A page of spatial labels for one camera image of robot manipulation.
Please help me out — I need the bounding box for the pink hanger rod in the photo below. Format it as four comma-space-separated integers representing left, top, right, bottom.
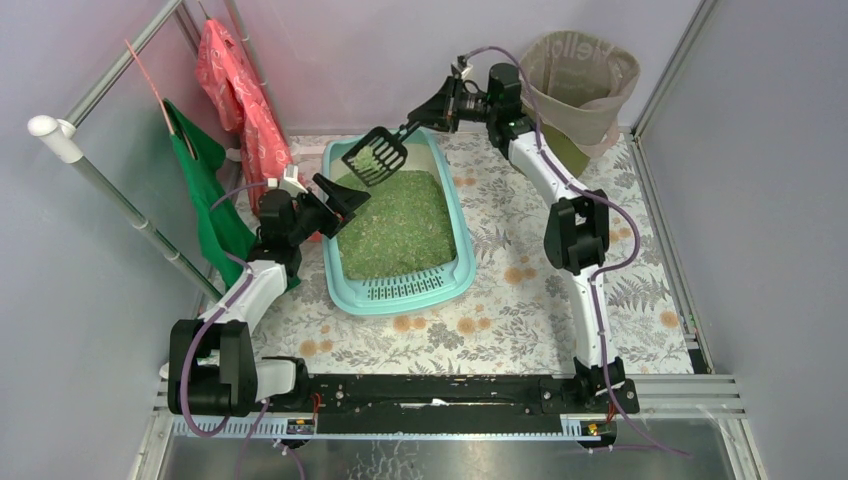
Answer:
124, 39, 175, 135

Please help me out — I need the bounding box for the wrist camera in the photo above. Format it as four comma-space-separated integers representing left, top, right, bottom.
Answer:
450, 55, 473, 83
266, 164, 308, 197

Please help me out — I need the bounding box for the bin with plastic liner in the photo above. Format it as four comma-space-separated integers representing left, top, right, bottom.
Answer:
520, 30, 641, 177

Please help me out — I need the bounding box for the floral mat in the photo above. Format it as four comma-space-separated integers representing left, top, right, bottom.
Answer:
252, 133, 693, 374

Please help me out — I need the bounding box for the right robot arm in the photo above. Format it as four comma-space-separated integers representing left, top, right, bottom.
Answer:
408, 57, 635, 413

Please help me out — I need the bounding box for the green cat litter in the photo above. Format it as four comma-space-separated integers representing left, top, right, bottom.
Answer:
336, 170, 456, 280

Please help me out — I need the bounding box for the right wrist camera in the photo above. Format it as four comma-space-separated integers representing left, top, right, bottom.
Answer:
450, 55, 473, 83

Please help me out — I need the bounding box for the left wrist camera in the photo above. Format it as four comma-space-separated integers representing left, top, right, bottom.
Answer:
266, 164, 308, 197

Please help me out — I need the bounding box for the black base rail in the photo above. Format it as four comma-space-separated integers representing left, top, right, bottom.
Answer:
270, 374, 640, 436

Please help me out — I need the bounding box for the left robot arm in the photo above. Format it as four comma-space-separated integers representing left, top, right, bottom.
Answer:
167, 174, 371, 417

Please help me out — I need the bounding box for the pink patterned cloth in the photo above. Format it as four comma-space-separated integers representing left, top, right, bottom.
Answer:
195, 18, 299, 183

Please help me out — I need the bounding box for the white capped metal pole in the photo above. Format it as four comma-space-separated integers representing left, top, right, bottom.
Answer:
27, 115, 223, 303

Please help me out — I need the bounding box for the teal litter box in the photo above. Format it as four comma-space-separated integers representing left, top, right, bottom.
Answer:
322, 130, 476, 317

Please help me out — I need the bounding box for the black litter scoop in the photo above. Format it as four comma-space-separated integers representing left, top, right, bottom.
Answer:
341, 122, 420, 187

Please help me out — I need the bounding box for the green cloth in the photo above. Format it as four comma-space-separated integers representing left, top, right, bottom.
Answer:
162, 97, 303, 293

